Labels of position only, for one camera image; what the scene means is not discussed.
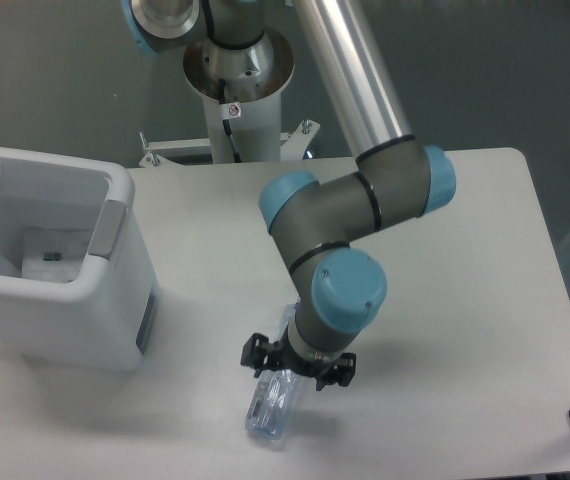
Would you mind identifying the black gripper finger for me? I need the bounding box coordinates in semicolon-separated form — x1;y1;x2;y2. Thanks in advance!
308;352;357;391
240;332;289;378

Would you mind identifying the crushed clear plastic bottle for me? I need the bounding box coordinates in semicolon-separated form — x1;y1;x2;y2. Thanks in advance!
243;299;308;443

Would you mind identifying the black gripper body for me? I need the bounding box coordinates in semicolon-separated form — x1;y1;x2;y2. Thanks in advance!
272;337;335;382

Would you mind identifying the white trash can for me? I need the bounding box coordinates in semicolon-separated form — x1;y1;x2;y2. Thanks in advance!
0;147;159;371

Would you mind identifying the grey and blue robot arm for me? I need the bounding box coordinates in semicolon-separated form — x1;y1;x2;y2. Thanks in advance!
121;1;456;388

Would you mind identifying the black cable on pedestal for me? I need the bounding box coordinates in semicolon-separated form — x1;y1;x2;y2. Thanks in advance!
217;77;243;163

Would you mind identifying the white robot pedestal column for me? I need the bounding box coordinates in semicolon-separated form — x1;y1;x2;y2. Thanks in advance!
183;27;295;163

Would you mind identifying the white pedestal base frame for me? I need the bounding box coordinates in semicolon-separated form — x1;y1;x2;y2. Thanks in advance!
138;119;321;168

